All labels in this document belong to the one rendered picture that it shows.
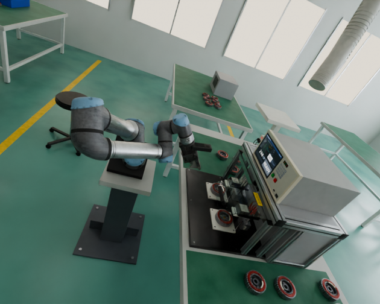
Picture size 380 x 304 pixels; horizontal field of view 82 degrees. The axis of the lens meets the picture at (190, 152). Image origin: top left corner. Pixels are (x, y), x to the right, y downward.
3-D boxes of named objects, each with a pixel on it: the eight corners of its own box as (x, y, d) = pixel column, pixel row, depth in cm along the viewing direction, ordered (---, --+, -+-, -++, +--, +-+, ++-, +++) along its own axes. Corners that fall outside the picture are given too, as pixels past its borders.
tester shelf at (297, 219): (274, 225, 107) (278, 219, 105) (240, 146, 162) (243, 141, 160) (343, 240, 118) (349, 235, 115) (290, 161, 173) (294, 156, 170)
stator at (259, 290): (240, 286, 111) (244, 282, 109) (246, 268, 120) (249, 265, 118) (260, 300, 109) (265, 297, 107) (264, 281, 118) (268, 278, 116)
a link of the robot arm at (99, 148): (76, 161, 77) (178, 161, 112) (76, 130, 78) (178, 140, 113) (66, 163, 85) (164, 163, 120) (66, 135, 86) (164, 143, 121)
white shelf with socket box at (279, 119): (243, 158, 218) (268, 119, 193) (236, 137, 247) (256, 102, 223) (273, 166, 226) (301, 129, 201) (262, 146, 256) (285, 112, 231)
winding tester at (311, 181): (275, 203, 114) (300, 175, 103) (252, 153, 149) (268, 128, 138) (333, 217, 124) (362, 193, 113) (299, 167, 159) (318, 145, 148)
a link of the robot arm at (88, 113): (129, 147, 135) (63, 133, 81) (129, 123, 136) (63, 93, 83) (148, 146, 133) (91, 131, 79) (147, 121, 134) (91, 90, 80)
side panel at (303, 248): (266, 262, 128) (300, 231, 111) (265, 257, 131) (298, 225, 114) (305, 268, 135) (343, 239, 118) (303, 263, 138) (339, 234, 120)
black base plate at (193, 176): (189, 247, 119) (190, 245, 117) (185, 169, 170) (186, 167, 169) (263, 259, 130) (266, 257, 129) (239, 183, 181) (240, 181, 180)
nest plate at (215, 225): (212, 229, 131) (213, 228, 130) (209, 209, 143) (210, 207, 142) (234, 233, 134) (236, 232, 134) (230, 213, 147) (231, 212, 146)
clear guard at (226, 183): (219, 218, 107) (225, 210, 104) (213, 183, 127) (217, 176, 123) (275, 230, 115) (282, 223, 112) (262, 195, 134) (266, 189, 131)
